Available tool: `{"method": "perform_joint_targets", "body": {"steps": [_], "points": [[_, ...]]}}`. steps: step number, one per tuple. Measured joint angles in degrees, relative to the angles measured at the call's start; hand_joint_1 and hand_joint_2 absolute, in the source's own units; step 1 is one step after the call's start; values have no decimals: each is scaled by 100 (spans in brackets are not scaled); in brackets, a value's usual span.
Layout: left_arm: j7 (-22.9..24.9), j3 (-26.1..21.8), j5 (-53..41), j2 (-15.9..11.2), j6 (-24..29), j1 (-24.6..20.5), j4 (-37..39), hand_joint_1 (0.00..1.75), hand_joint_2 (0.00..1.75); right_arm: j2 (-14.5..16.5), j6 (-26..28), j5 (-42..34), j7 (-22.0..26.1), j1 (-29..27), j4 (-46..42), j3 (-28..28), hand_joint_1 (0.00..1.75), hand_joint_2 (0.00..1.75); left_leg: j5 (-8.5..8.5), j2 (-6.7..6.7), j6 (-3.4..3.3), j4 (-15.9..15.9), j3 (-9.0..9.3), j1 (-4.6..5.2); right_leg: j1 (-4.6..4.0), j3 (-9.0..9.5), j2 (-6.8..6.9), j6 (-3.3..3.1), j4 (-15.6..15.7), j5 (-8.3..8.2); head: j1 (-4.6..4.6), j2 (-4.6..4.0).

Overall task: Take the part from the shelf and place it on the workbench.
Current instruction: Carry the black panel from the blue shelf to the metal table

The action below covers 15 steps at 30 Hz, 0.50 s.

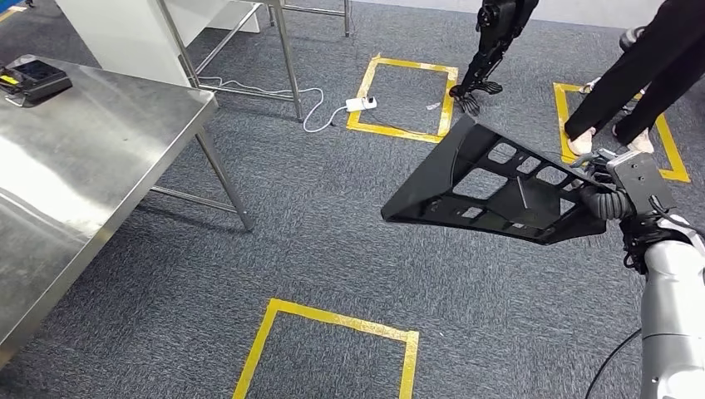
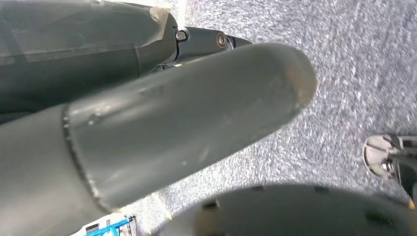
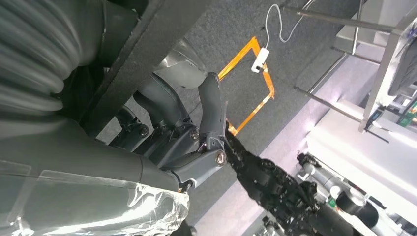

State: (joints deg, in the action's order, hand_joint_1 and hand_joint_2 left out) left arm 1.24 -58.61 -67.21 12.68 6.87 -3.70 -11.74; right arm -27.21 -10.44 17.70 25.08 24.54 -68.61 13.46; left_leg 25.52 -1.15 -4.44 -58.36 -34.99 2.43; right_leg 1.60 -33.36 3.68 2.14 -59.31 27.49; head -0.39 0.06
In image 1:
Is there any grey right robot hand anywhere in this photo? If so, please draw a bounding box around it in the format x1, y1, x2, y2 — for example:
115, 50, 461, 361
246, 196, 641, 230
569, 147, 621, 191

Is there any black plastic plate holder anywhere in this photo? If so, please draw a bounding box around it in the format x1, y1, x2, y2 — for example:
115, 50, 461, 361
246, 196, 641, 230
381, 114, 609, 246

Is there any black humanoid robot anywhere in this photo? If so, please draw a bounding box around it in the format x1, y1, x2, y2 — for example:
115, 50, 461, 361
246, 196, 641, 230
448, 0, 541, 116

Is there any person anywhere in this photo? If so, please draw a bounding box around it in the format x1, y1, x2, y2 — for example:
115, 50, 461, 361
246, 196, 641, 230
562, 0, 705, 157

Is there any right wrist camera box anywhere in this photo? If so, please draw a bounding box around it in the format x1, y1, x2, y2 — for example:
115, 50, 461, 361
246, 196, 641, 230
605, 150, 676, 219

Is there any white power cable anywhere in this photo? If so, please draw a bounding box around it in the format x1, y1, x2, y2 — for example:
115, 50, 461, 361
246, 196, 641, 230
195, 76, 351, 135

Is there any white panel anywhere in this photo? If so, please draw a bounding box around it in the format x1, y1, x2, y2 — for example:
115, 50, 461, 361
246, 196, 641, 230
55, 0, 261, 88

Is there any steel frame table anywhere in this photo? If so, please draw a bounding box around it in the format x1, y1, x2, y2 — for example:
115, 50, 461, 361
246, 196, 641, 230
154, 0, 353, 123

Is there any stainless steel workbench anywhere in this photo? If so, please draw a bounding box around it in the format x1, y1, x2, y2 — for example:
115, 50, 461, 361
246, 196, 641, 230
0, 55, 257, 369

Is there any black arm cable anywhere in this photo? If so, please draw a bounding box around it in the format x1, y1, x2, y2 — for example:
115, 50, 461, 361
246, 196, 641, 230
584, 195, 705, 399

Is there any yellow floor tape square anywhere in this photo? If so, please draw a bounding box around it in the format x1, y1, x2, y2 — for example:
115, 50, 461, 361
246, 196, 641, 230
232, 298, 420, 399
347, 53, 460, 145
553, 82, 691, 184

